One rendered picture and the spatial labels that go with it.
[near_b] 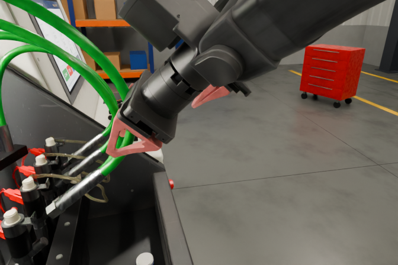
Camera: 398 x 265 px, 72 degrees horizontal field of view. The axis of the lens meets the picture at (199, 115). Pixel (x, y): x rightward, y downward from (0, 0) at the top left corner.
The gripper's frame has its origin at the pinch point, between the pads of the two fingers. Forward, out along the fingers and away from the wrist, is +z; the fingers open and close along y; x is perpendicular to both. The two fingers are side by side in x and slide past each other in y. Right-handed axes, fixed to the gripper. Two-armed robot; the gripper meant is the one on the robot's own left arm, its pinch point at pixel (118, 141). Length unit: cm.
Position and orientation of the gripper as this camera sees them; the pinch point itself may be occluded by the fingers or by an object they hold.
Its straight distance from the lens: 40.2
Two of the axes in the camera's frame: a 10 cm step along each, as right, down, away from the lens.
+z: -6.9, 6.0, 4.0
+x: 7.2, 5.8, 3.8
